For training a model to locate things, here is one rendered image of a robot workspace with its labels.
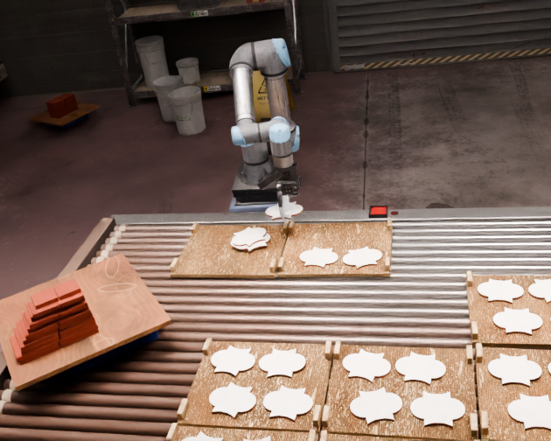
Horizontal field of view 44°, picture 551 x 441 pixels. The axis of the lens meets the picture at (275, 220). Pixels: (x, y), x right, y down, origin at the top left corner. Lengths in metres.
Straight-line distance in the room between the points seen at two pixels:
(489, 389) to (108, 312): 1.22
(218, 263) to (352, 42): 4.87
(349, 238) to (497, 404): 0.97
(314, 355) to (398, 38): 5.40
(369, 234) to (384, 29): 4.69
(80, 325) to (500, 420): 1.27
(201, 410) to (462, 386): 0.75
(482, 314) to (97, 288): 1.30
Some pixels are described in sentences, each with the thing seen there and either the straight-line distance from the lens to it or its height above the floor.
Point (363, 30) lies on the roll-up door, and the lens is 7.20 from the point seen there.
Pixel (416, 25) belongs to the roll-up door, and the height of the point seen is 0.41.
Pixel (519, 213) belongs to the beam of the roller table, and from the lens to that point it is 2.86.
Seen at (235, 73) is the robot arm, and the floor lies 1.52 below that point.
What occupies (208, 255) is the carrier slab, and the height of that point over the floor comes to 0.94.
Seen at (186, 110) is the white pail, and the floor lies 0.24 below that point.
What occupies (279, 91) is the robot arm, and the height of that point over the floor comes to 1.39.
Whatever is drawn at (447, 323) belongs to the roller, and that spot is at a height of 0.91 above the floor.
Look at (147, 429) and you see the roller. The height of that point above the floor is 0.92.
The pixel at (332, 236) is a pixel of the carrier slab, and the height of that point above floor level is 0.94.
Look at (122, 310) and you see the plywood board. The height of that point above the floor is 1.04.
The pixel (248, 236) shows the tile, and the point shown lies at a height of 0.96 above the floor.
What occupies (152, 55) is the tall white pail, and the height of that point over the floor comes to 0.48.
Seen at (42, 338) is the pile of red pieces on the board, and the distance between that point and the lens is 2.24.
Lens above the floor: 2.37
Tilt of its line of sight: 30 degrees down
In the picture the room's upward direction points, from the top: 8 degrees counter-clockwise
